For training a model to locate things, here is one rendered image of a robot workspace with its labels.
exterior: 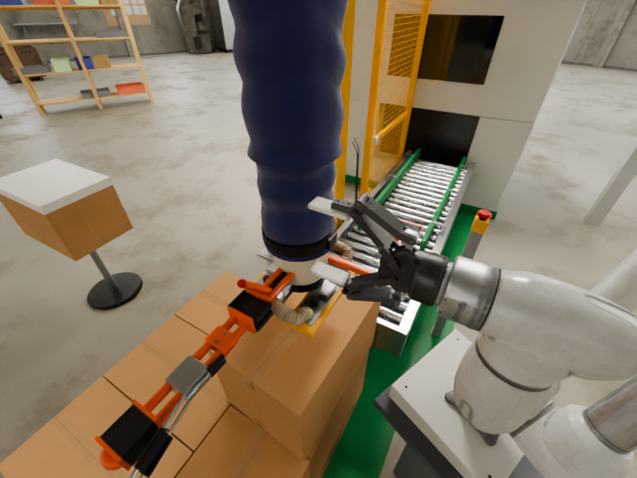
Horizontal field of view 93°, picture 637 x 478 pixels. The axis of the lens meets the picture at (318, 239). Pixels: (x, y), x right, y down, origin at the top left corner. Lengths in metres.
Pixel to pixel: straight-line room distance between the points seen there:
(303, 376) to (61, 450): 1.02
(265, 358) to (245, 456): 0.44
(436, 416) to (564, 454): 0.34
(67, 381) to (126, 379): 0.94
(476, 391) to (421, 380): 0.72
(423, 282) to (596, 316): 0.18
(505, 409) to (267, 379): 0.73
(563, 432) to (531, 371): 0.60
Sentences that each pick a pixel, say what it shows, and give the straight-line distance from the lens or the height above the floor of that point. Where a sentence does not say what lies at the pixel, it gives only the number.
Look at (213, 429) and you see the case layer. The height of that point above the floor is 0.54.
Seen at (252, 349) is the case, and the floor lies 0.94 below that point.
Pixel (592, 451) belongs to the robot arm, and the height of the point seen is 1.09.
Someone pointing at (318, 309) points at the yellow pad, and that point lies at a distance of 0.99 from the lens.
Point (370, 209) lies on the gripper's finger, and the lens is 0.42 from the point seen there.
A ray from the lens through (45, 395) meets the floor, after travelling 2.67.
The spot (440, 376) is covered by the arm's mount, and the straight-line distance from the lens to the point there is 1.28.
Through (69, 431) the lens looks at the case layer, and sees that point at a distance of 1.75.
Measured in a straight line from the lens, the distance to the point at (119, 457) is 0.76.
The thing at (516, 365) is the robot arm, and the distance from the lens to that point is 0.47.
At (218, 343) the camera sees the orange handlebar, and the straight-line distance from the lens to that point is 0.81.
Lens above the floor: 1.90
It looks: 38 degrees down
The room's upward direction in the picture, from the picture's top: straight up
